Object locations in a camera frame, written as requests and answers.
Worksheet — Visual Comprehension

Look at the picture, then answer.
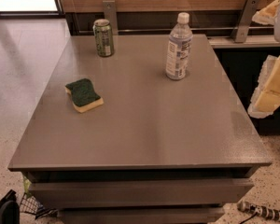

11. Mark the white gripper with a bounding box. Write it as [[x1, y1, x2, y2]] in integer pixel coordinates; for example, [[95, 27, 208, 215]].
[[248, 0, 280, 119]]

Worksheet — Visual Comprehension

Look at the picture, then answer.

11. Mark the clear blue-label plastic bottle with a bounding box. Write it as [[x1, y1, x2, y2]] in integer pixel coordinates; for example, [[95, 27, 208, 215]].
[[165, 12, 193, 80]]

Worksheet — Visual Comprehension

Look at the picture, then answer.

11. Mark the grey drawer cabinet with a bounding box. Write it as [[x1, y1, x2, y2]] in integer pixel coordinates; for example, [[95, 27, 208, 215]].
[[9, 35, 271, 212]]

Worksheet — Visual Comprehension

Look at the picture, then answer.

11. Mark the white power strip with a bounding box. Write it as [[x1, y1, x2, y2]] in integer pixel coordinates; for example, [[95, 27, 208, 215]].
[[237, 201, 280, 222]]

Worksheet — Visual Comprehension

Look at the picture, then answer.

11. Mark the green soda can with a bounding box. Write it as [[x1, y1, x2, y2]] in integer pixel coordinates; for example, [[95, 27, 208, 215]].
[[93, 19, 114, 57]]

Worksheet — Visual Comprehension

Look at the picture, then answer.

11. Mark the lower grey drawer front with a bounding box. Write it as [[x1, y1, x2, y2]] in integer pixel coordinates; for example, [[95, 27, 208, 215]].
[[58, 207, 224, 224]]

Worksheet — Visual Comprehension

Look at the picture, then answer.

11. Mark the grey drawer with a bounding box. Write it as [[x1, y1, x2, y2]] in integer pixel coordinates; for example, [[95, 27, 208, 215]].
[[30, 178, 253, 209], [58, 207, 224, 224]]

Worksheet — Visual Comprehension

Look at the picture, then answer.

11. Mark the green and yellow sponge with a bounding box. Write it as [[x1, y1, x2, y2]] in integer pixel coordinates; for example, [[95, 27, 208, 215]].
[[65, 78, 104, 113]]

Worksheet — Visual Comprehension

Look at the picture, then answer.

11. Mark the upper grey drawer front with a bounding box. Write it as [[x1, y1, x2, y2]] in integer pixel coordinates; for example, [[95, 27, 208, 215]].
[[30, 178, 253, 209]]

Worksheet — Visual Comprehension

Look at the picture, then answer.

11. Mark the right grey metal bracket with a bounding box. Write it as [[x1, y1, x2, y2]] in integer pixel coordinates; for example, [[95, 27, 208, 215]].
[[231, 0, 260, 43]]

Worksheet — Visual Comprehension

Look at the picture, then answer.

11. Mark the grey metal bracket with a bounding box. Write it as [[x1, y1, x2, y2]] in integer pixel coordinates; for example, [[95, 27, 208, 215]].
[[103, 0, 119, 35], [231, 0, 260, 43]]

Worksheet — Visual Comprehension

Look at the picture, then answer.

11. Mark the grey metal rail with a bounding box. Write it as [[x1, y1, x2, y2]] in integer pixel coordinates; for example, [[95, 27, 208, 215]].
[[78, 25, 275, 35]]

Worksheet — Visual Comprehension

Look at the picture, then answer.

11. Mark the left grey metal bracket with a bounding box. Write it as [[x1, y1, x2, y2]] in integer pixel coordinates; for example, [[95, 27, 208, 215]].
[[103, 0, 119, 35]]

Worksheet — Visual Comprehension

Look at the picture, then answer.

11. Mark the black wire basket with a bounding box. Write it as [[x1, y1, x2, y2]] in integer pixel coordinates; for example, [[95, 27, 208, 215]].
[[20, 193, 58, 219]]

